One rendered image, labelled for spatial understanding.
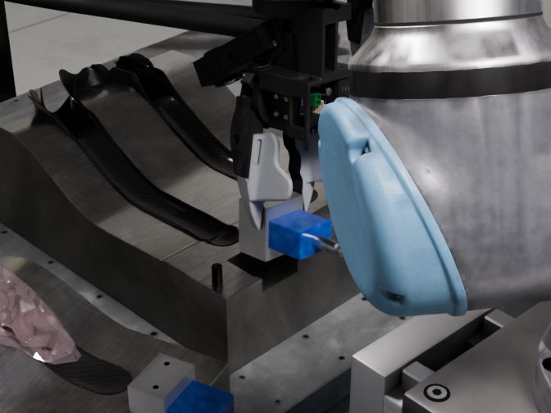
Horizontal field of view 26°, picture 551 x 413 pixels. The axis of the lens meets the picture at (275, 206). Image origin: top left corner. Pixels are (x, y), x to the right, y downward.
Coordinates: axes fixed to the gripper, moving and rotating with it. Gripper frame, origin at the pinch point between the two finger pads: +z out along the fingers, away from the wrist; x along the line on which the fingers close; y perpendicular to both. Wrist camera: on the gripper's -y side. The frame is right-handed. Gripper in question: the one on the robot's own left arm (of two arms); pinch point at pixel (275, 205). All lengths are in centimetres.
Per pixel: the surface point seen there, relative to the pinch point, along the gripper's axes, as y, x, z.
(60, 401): -2.4, -23.6, 12.0
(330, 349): 4.3, 3.3, 14.8
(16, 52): -232, 126, 48
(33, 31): -241, 139, 45
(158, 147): -22.6, 5.1, 0.9
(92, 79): -33.4, 4.9, -4.8
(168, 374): 4.4, -17.3, 9.3
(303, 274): 1.2, 2.8, 7.6
